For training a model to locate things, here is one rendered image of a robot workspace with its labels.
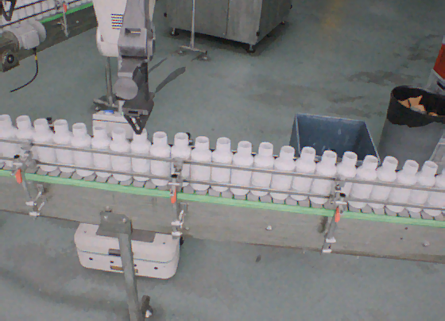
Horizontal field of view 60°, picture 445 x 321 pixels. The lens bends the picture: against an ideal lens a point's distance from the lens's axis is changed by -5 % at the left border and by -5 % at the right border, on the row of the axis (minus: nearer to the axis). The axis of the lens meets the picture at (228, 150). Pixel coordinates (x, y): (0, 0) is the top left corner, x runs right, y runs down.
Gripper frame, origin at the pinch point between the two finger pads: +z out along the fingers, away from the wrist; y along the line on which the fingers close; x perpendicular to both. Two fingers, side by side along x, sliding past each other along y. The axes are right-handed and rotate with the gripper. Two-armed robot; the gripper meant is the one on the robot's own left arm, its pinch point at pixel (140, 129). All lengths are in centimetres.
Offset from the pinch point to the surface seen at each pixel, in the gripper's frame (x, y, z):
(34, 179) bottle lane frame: 32.9, -5.5, 18.8
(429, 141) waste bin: -155, 137, 74
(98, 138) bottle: 11.8, -1.5, 3.9
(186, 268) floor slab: -7, 46, 117
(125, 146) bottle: 4.1, -1.9, 5.3
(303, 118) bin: -54, 60, 25
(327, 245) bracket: -57, -11, 26
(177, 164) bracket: -11.8, -5.7, 6.4
